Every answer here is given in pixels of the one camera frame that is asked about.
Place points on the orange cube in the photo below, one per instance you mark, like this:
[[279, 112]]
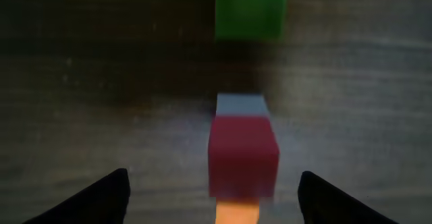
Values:
[[237, 214]]

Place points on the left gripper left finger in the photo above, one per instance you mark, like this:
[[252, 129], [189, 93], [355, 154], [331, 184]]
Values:
[[101, 200]]

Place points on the green cube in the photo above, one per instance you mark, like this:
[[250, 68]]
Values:
[[249, 9]]

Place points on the white cube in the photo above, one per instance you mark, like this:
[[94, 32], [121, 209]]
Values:
[[241, 105]]

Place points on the red cube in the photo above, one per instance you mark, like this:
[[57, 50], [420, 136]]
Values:
[[243, 156]]

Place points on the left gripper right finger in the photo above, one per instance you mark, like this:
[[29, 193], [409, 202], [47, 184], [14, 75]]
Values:
[[324, 203]]

